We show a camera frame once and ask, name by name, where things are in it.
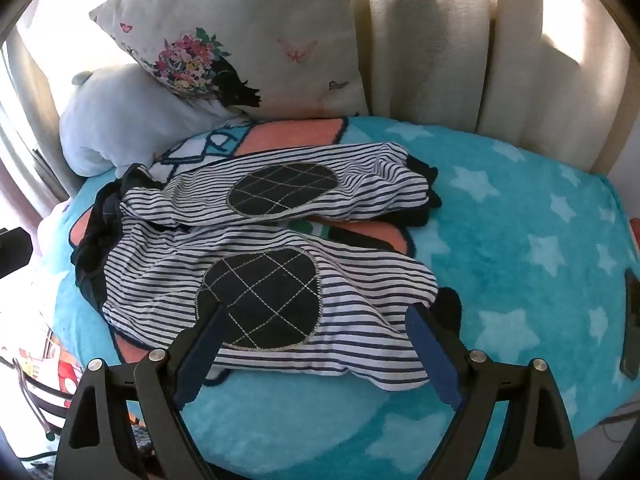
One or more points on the cream curtain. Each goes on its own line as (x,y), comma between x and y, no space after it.
(425,60)

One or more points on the striped pants with dark patches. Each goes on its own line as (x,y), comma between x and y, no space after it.
(165,280)

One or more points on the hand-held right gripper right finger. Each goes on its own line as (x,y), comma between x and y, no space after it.
(435,355)

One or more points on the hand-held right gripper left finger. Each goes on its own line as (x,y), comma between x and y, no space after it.
(200,355)

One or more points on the teal star printed blanket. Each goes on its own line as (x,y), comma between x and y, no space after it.
(525,210)

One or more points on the red yellow box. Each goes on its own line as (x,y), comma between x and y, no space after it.
(65,370)

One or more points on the floral butterfly pillow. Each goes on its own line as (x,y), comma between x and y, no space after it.
(250,25)

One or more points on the dark phone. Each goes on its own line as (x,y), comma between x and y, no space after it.
(632,325)

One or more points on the pale blue plush pillow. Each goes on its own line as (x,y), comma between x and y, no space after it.
(115,120)

